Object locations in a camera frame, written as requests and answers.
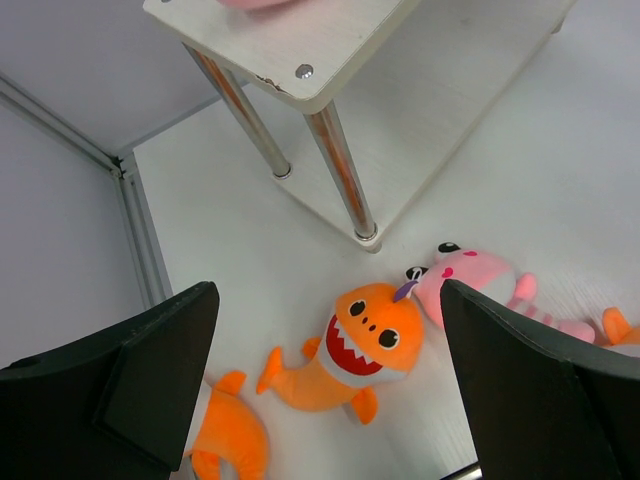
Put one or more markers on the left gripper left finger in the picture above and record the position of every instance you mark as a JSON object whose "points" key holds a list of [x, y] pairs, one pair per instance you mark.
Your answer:
{"points": [[117, 404]]}

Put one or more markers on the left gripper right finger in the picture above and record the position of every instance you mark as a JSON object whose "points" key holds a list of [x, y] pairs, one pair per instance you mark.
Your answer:
{"points": [[540, 404]]}

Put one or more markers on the pink plush toy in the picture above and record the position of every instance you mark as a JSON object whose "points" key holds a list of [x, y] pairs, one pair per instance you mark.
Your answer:
{"points": [[249, 5], [494, 277]]}

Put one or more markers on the white two-tier shelf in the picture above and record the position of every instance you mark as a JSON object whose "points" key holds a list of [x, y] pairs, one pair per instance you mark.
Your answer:
{"points": [[366, 100]]}

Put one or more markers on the orange shark plush front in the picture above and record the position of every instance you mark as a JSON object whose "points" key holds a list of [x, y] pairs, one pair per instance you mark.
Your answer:
{"points": [[623, 338]]}

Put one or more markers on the orange shark plush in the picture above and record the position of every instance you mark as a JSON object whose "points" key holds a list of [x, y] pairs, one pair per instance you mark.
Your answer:
{"points": [[623, 338], [225, 428], [374, 335]]}

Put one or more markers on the orange shark plush far left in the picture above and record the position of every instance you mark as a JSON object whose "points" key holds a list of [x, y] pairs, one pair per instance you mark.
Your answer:
{"points": [[225, 428]]}

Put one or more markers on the orange shark plush middle left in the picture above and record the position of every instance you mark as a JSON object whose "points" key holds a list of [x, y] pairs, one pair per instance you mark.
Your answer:
{"points": [[374, 335]]}

